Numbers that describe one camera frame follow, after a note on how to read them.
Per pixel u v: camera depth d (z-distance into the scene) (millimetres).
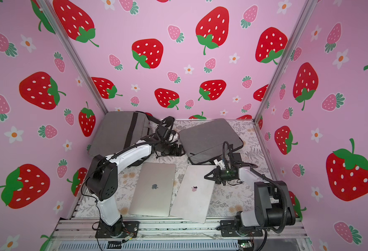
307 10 691
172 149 799
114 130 1047
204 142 1053
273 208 431
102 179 488
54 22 716
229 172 755
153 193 858
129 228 747
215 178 764
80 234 731
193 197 814
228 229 734
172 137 779
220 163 838
